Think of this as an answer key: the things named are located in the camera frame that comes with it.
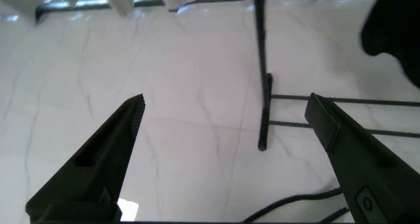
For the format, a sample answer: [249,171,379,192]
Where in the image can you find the black clothes rack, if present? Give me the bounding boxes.
[251,0,420,152]

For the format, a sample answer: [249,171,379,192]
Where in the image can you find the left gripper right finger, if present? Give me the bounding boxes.
[304,92,420,223]

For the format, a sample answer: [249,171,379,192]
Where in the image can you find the black cable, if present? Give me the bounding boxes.
[241,187,350,223]

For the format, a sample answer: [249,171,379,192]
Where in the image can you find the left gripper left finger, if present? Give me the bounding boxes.
[25,93,146,223]

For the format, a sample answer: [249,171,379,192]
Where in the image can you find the black garment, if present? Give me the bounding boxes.
[360,0,420,89]

